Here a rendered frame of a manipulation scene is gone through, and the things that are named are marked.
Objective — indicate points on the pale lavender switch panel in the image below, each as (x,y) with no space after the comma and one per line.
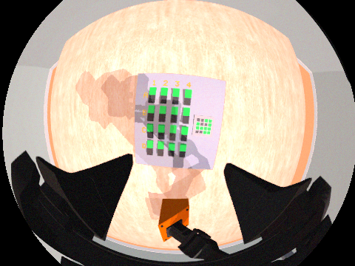
(178,120)

